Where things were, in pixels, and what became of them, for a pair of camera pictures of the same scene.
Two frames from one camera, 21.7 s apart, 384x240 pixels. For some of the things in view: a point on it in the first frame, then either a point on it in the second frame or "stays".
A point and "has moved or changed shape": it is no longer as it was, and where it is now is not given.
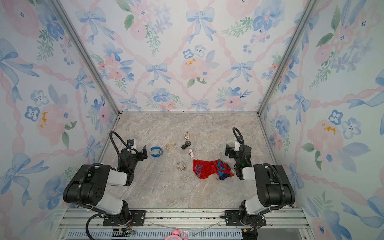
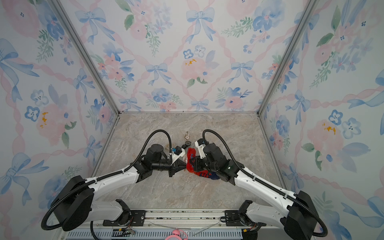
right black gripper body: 233,154 to 203,163
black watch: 187,143 stays
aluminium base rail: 91,219 stays
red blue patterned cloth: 203,168 has moved or changed shape
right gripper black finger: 227,150 to 194,161
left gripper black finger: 145,155 to 178,166
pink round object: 175,236 stays
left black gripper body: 140,156 to 163,166
